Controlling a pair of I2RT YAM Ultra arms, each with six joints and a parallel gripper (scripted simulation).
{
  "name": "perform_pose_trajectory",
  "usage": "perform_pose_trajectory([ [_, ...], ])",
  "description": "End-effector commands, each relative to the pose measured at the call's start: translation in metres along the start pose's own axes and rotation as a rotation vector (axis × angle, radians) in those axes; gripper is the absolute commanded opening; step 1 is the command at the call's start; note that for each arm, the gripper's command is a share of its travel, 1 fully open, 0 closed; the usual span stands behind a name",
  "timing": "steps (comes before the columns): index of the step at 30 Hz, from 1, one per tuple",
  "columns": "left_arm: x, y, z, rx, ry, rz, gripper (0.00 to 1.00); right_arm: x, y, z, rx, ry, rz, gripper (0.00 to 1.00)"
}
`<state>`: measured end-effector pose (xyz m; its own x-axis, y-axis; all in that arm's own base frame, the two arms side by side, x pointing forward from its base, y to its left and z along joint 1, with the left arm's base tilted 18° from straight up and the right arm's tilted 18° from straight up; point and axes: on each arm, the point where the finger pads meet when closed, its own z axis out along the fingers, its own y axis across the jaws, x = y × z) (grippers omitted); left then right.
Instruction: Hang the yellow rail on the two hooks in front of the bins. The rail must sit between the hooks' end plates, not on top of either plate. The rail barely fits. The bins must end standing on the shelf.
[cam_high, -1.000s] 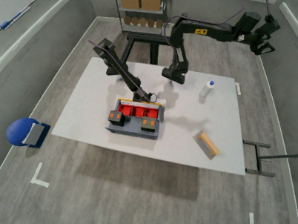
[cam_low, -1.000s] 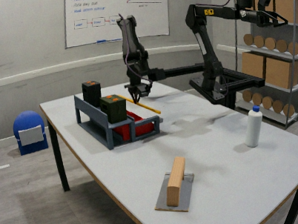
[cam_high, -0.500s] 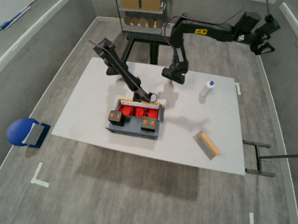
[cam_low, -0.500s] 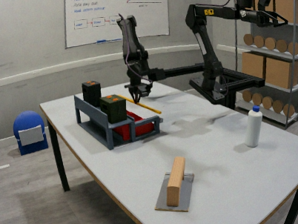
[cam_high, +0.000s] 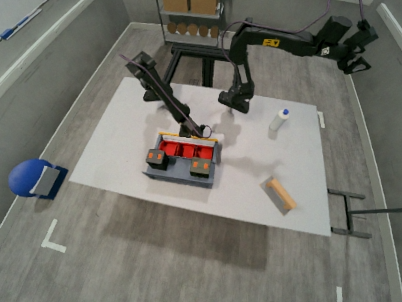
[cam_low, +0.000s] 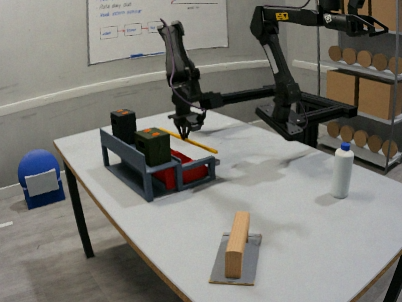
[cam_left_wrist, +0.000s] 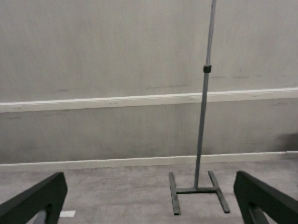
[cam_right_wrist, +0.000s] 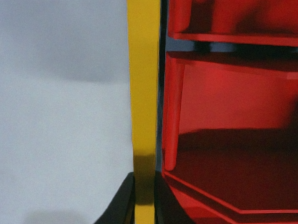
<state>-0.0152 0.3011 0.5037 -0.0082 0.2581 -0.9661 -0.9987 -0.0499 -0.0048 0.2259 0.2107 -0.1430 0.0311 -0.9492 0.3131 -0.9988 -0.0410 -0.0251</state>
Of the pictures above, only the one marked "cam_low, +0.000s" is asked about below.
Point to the grey metal shelf rack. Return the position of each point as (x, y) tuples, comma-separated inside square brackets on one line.
[(144, 187)]

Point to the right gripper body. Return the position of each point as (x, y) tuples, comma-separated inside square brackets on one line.
[(184, 113)]

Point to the yellow bar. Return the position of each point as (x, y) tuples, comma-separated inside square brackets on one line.
[(192, 142)]

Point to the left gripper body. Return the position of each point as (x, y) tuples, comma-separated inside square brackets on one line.
[(342, 20)]

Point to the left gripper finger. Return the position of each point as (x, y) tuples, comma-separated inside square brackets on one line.
[(353, 26), (371, 21)]

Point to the white bottle with blue cap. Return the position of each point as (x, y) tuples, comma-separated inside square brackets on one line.
[(342, 171)]

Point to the sanding float with wooden handle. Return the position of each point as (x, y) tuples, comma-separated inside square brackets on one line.
[(229, 268)]

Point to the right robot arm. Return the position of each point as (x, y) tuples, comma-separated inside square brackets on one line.
[(172, 37)]

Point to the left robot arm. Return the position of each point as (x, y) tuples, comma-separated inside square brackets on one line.
[(288, 92)]

